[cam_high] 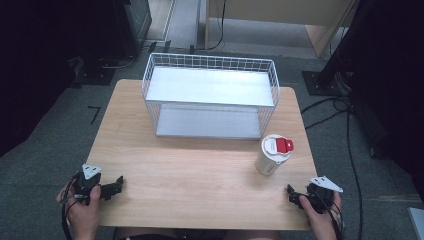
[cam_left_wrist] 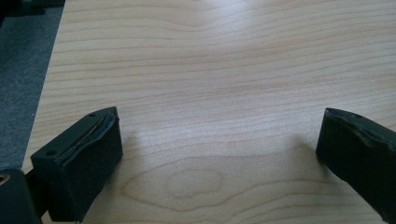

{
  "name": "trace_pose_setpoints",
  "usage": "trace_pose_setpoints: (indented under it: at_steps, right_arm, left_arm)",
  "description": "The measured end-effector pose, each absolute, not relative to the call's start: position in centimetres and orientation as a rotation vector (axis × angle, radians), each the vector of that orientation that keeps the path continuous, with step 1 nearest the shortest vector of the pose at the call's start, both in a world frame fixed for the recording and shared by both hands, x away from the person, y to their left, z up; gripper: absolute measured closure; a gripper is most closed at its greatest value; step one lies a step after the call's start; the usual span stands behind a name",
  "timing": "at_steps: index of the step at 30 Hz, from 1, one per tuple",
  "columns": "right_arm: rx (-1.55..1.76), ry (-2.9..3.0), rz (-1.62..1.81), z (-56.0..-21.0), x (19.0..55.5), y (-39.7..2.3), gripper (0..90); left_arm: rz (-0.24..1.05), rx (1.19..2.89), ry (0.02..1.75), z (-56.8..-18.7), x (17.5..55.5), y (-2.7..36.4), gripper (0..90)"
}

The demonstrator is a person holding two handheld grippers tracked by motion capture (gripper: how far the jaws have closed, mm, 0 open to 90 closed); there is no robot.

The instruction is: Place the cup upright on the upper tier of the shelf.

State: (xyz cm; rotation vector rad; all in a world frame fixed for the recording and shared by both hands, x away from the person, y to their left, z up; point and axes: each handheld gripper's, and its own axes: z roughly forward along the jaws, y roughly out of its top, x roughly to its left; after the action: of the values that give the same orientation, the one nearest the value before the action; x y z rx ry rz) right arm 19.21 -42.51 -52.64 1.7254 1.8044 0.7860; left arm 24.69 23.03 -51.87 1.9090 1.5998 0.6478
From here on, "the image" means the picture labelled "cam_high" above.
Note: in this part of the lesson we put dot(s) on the dark equipment cabinet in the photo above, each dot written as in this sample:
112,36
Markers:
135,26

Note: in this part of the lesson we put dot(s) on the grey flat panel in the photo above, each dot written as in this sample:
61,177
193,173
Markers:
417,223

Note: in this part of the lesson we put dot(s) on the black metal stand with base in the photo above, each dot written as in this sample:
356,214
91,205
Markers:
333,66

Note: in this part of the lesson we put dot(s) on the person's right hand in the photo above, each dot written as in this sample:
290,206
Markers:
320,220

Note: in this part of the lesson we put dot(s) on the white cup with red lid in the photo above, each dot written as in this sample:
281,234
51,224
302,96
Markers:
274,154

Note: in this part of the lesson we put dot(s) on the light wooden cabinet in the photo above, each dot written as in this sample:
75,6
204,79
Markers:
283,13

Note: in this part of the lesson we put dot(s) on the black flat stand base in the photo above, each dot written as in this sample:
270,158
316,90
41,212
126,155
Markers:
95,75

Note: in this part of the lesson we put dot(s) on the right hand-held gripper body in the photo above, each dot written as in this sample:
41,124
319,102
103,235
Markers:
320,195

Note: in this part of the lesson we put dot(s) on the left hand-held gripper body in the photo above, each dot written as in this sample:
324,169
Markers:
87,180

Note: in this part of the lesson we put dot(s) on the person's left hand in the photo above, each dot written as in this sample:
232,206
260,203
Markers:
83,216

